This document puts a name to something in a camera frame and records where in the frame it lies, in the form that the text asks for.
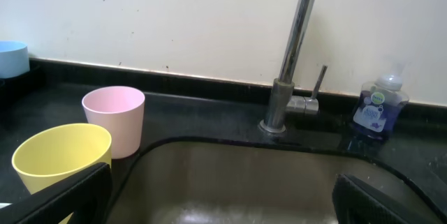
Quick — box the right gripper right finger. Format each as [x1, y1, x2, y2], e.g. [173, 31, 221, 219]
[331, 173, 436, 224]

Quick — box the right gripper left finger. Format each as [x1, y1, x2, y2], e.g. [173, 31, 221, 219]
[0, 162, 113, 224]

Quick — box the yellow cup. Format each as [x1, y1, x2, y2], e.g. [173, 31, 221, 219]
[11, 123, 113, 224]

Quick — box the pink cup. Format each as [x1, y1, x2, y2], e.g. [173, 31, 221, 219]
[81, 85, 146, 160]

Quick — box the blue soap bottle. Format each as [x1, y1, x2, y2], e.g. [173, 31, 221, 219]
[351, 64, 410, 143]

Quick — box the steel sink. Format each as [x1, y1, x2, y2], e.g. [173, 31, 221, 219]
[104, 136, 447, 224]

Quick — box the blue cup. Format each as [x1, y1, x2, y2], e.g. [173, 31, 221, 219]
[0, 40, 31, 80]

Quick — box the steel tap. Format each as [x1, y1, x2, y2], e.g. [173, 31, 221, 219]
[258, 0, 329, 135]

